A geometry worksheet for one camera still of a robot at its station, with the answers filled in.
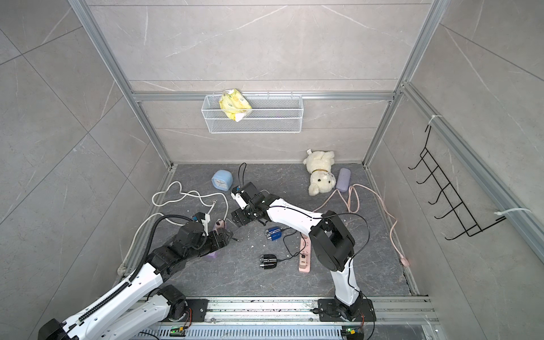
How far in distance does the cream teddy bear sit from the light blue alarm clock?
42 centimetres

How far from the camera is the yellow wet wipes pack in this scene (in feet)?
2.86

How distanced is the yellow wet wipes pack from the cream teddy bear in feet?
1.46

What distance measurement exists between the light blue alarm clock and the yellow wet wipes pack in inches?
11.9

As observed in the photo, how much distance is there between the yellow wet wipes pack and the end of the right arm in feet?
1.04

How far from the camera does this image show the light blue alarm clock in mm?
1050

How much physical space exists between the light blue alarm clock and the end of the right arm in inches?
10.2

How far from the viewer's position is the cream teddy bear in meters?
1.05

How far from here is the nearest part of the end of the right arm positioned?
0.66m
